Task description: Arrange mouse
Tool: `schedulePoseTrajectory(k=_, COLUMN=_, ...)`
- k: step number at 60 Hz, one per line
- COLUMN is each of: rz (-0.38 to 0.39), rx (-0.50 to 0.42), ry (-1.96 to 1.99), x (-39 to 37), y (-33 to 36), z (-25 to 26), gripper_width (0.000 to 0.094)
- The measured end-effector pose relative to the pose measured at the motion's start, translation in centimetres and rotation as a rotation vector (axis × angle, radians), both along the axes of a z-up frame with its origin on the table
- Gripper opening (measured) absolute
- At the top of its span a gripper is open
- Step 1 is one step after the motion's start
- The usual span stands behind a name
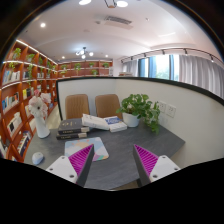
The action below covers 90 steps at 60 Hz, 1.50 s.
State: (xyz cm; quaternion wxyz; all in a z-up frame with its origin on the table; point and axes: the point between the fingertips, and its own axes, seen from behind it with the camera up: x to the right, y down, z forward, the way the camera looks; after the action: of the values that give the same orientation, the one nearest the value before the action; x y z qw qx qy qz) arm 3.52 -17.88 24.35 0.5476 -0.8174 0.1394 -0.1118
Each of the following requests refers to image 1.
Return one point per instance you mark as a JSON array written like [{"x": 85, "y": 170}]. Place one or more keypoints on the white wall socket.
[{"x": 168, "y": 109}]

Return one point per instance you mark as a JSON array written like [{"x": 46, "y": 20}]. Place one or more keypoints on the white computer mouse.
[{"x": 37, "y": 158}]

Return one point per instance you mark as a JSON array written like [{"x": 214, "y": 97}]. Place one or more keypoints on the left brown chair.
[{"x": 76, "y": 105}]

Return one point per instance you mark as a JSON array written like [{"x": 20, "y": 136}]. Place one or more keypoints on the right brown chair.
[{"x": 107, "y": 106}]

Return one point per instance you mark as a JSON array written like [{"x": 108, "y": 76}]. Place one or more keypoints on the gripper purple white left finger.
[{"x": 74, "y": 168}]

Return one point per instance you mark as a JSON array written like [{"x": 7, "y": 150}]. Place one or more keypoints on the lower black book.
[{"x": 71, "y": 136}]

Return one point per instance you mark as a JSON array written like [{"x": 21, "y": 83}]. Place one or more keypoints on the white flower vase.
[{"x": 41, "y": 127}]

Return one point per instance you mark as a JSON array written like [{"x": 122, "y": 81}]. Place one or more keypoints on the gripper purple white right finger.
[{"x": 152, "y": 167}]

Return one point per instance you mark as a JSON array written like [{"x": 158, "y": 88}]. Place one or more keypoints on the grey curtain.
[{"x": 203, "y": 73}]

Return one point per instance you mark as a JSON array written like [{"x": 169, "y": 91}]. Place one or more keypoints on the white open book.
[{"x": 94, "y": 122}]

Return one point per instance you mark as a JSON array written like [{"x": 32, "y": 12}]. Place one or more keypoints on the ceiling lamp cluster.
[{"x": 83, "y": 53}]

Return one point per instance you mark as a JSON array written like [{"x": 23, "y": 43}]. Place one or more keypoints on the blue white book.
[{"x": 115, "y": 124}]

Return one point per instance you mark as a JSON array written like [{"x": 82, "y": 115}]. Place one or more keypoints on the upper black book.
[{"x": 72, "y": 126}]

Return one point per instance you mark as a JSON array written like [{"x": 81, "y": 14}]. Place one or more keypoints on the green potted plant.
[{"x": 140, "y": 106}]

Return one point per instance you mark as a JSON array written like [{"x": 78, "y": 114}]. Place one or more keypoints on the brown chair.
[
  {"x": 76, "y": 105},
  {"x": 107, "y": 106}
]

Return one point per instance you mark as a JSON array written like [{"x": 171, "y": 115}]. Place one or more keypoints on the orange wooden bookshelf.
[{"x": 24, "y": 70}]

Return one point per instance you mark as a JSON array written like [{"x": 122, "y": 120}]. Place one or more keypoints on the black book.
[
  {"x": 71, "y": 136},
  {"x": 72, "y": 126}
]

